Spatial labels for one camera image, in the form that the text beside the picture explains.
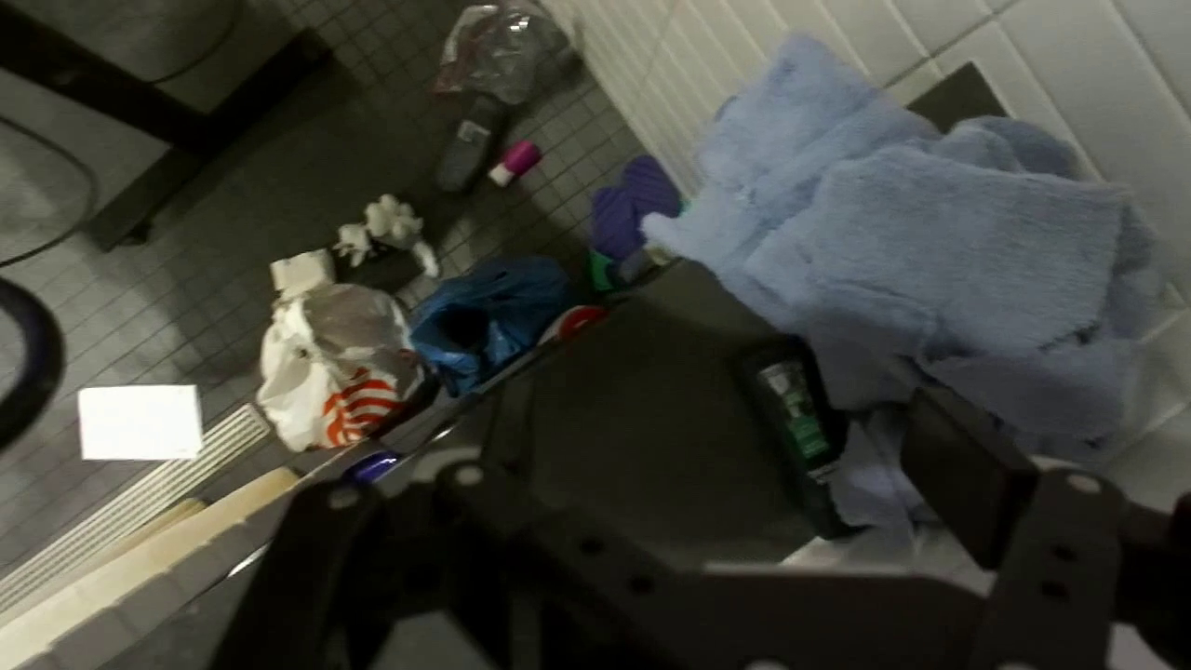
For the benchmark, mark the white paper sheet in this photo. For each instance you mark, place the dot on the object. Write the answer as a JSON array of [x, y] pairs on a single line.
[[156, 424]]

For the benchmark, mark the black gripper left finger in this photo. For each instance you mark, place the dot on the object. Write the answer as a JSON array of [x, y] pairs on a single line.
[[522, 582]]

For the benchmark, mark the blue grey towel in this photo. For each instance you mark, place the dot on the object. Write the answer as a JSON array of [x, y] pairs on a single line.
[[969, 260]]

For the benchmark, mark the small dark green bottle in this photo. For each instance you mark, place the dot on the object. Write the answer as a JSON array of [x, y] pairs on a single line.
[[788, 396]]

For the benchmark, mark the dark shelf unit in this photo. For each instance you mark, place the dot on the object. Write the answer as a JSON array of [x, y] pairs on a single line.
[[651, 424]]

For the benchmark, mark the white orange plastic bag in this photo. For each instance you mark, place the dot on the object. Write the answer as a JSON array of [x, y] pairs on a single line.
[[337, 363]]

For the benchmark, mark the purple bottle white cap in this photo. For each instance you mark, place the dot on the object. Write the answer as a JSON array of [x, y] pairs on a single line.
[[513, 163]]

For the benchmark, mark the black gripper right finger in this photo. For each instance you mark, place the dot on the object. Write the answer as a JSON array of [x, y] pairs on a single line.
[[1069, 553]]

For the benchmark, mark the blue plastic bag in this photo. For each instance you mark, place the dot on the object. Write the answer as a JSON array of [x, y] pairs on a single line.
[[487, 317]]

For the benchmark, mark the clear plastic bag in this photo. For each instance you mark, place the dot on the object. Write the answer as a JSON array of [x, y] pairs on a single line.
[[505, 51]]

